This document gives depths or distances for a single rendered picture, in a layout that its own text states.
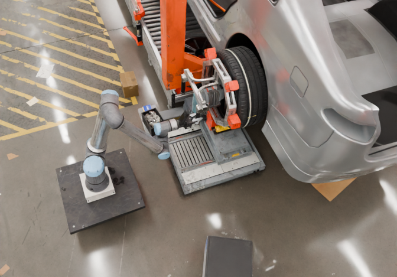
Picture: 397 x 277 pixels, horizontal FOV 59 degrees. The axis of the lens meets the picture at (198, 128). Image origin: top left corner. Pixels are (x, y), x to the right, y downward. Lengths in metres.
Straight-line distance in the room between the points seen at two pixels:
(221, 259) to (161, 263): 0.56
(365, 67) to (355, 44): 0.23
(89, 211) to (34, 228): 0.59
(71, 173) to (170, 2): 1.62
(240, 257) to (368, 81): 1.79
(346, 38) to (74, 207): 2.71
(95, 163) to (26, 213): 0.94
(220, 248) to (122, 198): 0.87
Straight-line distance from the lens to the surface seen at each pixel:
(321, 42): 2.17
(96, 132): 2.66
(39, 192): 3.52
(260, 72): 2.70
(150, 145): 2.57
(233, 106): 2.66
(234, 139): 3.40
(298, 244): 3.31
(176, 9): 2.77
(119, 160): 3.16
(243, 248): 2.82
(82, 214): 2.99
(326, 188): 3.64
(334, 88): 2.04
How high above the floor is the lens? 2.98
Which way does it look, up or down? 53 degrees down
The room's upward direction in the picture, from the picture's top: 6 degrees clockwise
